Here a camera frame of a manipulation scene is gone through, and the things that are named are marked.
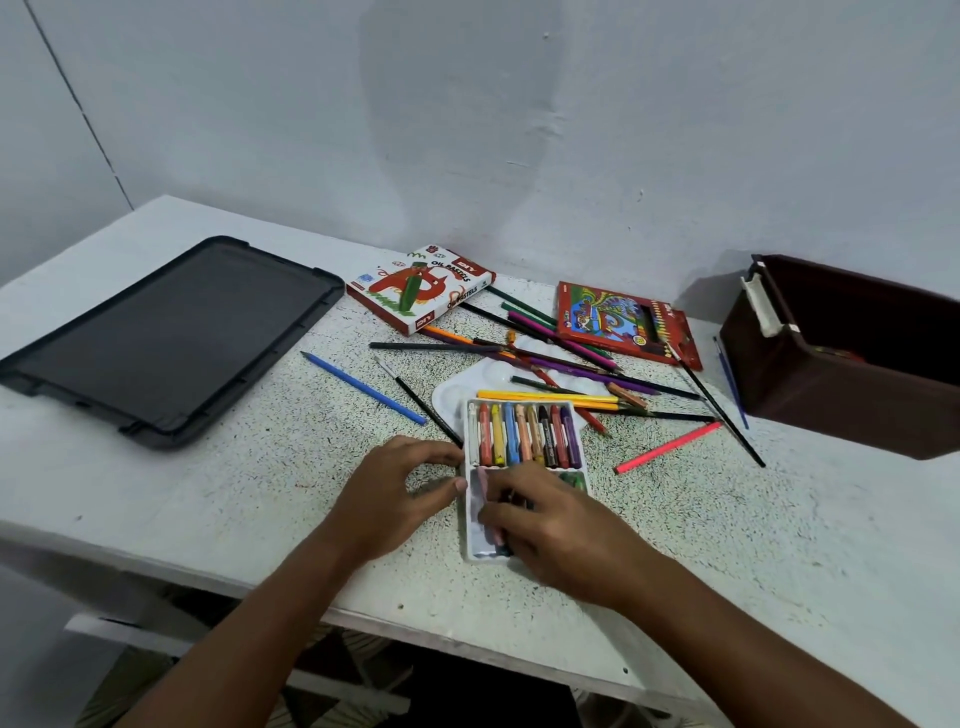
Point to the person's left hand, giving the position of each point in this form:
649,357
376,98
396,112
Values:
375,502

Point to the person's right hand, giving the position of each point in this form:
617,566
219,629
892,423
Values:
577,547

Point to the person's left thumb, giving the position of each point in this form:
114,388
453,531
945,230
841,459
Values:
442,490

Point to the person's right thumb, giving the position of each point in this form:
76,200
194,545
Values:
521,559

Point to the white plastic crayon tray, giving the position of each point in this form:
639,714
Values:
471,459

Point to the person's left forearm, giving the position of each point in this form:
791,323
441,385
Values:
255,630

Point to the person's right forearm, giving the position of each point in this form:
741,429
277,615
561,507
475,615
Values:
742,645

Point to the black pencil with white tip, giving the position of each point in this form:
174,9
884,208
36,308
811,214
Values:
420,405

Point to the green oil crayon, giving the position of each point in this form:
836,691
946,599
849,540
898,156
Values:
573,481

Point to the white paint palette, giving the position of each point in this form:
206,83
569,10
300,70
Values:
454,394

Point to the row of coloured oil crayons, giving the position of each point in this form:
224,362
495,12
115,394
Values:
525,435

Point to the blue pencil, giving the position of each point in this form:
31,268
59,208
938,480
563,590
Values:
361,387

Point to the pile of coloured pencils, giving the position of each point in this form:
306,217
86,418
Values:
570,367

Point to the pink pencil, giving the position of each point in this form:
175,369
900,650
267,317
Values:
667,447

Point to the person's patterned clothing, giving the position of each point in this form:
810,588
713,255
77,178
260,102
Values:
360,656

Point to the white and red crayon box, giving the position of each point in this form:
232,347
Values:
420,289

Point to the red colour pencil box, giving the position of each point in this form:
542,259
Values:
615,319

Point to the long black paintbrush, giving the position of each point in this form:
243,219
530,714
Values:
731,427

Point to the thin blue paintbrush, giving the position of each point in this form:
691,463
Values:
731,383

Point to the black plastic container lid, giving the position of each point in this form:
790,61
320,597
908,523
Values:
172,337

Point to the dark brown storage box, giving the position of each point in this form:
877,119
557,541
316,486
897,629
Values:
862,390

